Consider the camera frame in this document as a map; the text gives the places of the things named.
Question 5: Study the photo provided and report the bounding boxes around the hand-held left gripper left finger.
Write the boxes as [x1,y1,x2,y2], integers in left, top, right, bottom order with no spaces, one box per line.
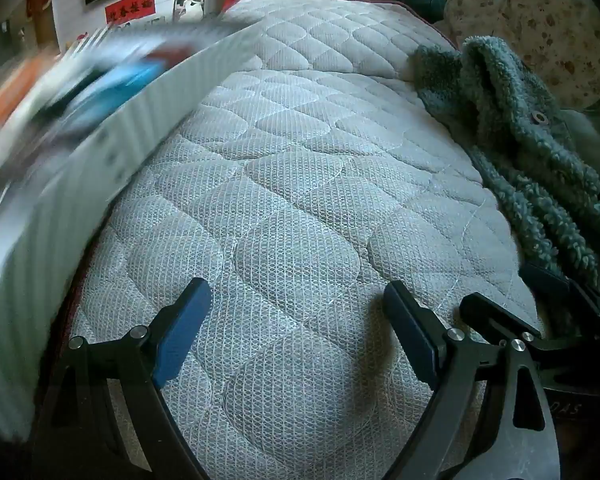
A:
[32,276,213,480]

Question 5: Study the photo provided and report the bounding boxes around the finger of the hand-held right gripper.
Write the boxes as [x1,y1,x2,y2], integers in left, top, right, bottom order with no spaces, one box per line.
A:
[460,294,542,344]
[520,262,600,318]

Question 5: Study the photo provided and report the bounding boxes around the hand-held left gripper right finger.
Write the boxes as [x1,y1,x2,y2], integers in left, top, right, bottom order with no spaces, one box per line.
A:
[382,280,561,480]

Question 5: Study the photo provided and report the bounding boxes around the striped rim white box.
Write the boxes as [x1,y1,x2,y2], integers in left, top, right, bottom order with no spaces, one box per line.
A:
[0,15,266,441]

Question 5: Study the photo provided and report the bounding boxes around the green fleece jacket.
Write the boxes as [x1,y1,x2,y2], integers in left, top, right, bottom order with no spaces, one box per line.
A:
[412,35,600,331]

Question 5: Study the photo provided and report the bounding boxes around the grey green cloth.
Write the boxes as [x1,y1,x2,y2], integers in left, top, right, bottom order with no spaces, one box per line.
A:
[560,85,600,173]

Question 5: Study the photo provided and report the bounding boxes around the white quilted mattress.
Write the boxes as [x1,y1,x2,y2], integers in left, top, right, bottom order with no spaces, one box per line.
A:
[65,0,546,480]

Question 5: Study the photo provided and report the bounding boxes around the teal packet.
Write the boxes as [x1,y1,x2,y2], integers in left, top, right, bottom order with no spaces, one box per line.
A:
[55,57,167,136]

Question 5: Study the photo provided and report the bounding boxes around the orange packet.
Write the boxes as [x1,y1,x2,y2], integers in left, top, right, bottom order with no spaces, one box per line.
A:
[0,57,48,133]

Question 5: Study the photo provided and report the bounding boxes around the large framed photo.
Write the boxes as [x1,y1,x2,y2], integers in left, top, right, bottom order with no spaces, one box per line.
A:
[173,0,207,23]

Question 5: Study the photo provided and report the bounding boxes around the red wall banner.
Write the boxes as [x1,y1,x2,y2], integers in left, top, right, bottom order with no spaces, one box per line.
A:
[105,0,157,25]

